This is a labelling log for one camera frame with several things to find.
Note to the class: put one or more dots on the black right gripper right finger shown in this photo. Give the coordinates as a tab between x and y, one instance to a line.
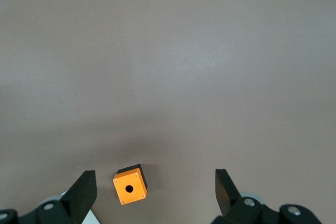
227	195

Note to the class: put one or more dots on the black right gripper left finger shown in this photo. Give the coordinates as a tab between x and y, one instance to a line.
78	197

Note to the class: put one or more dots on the orange box with round hole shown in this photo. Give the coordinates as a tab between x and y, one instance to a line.
136	184

